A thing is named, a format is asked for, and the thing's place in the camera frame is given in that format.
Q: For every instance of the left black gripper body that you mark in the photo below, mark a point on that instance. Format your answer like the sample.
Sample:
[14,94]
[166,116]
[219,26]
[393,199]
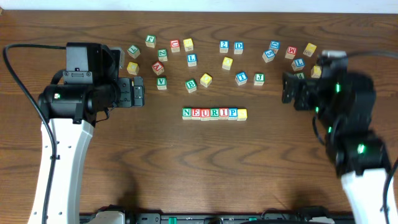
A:
[125,92]

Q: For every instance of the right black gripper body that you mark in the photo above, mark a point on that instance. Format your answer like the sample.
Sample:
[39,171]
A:
[301,93]

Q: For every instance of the green N block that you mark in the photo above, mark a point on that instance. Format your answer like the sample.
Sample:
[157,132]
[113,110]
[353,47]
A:
[186,113]

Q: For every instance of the yellow S block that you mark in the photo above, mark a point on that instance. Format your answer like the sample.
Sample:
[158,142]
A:
[242,114]

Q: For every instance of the red E block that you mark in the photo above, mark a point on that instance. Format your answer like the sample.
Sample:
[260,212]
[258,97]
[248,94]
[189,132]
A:
[196,113]

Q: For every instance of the blue P block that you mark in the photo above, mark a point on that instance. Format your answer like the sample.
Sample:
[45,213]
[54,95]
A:
[232,113]

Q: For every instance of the red I block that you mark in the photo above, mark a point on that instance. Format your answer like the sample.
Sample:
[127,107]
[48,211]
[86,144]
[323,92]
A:
[223,113]

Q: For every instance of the green R block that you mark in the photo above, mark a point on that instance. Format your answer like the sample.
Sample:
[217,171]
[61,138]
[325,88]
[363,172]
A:
[214,114]

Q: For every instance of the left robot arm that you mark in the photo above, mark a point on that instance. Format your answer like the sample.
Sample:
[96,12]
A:
[89,84]

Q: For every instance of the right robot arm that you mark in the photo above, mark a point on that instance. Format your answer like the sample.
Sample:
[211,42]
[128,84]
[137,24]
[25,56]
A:
[343,102]

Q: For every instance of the green 4 block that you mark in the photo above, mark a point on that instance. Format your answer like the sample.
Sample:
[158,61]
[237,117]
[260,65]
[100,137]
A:
[300,75]

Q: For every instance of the yellow G block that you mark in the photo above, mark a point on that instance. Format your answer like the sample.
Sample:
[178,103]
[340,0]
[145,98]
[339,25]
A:
[316,71]

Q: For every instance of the yellow C block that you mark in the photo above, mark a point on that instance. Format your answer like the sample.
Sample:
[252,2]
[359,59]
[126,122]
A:
[133,68]

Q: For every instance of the blue L block right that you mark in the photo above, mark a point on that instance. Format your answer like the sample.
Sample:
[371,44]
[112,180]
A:
[298,64]

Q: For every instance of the blue l block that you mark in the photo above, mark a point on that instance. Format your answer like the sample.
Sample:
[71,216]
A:
[192,60]
[298,64]

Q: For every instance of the green V block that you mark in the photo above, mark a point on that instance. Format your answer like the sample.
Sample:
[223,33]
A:
[161,83]

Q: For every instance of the red A block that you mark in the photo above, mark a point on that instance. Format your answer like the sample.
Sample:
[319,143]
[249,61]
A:
[158,68]

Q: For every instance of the green L block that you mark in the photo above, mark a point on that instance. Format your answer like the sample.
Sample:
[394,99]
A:
[134,51]

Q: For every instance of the yellow block far right top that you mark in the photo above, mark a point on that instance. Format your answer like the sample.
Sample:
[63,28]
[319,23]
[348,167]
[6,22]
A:
[309,49]

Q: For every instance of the red M block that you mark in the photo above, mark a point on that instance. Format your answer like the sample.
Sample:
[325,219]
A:
[290,52]

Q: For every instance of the green Z block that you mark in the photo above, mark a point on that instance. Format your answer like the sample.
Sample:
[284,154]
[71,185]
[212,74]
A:
[162,55]

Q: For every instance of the blue 5 block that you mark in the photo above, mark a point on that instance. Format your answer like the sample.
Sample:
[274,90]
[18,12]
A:
[268,55]

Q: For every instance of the blue D block right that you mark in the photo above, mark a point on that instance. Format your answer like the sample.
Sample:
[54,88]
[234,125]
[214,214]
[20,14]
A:
[274,46]

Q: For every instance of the blue d block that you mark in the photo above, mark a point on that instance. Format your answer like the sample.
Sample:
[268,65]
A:
[274,46]
[238,47]

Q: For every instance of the green B block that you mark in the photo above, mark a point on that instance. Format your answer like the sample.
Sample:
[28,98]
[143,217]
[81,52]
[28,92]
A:
[191,85]

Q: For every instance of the blue T block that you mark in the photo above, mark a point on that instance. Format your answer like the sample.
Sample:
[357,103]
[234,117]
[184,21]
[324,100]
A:
[241,78]

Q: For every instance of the yellow block top row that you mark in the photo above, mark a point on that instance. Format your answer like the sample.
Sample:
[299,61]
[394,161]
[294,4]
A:
[188,44]

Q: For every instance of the yellow O block lower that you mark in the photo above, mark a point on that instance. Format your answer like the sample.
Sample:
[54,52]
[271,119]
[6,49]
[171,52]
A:
[206,80]

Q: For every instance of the yellow o block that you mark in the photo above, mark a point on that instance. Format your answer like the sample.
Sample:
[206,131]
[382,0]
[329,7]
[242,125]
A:
[227,63]
[206,80]

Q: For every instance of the blue 2 block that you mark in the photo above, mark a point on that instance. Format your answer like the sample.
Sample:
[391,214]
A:
[224,46]

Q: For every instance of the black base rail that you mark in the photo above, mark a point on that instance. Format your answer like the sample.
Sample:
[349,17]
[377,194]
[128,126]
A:
[270,216]

